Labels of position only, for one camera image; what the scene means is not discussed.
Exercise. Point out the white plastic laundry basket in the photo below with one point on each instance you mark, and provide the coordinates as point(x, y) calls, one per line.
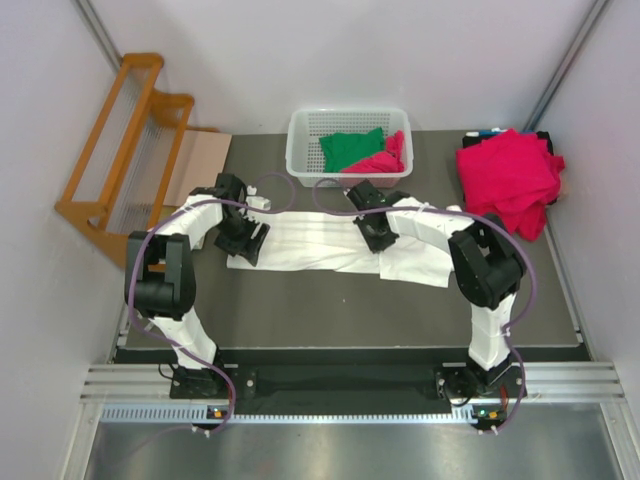
point(305, 159)

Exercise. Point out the orange wooden rack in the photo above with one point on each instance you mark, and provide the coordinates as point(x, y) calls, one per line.
point(121, 178)

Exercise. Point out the stack of folded pink shirts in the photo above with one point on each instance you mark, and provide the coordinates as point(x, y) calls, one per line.
point(514, 176)

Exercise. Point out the aluminium frame rail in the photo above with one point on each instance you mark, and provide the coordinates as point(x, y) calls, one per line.
point(149, 393)

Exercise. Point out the white t-shirt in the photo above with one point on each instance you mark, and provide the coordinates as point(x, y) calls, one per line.
point(300, 241)

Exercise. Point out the black folded shirt under stack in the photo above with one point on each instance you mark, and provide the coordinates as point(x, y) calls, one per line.
point(476, 137)

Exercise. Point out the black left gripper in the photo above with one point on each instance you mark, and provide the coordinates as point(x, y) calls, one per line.
point(245, 240)

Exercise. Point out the green t-shirt in basket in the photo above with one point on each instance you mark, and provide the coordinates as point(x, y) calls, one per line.
point(342, 150)

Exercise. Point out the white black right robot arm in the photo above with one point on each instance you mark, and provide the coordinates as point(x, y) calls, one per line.
point(487, 266)

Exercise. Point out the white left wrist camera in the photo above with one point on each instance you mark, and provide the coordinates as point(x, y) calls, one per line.
point(254, 200)

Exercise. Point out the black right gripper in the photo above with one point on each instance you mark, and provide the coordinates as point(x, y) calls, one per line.
point(376, 245)

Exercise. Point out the pink t-shirt in basket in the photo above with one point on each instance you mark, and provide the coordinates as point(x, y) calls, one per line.
point(383, 162)

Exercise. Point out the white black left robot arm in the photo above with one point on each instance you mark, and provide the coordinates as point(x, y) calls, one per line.
point(160, 280)

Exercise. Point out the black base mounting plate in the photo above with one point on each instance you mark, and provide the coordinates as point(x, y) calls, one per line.
point(358, 381)

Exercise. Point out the brown cardboard sheet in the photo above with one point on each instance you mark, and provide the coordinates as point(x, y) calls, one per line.
point(201, 158)

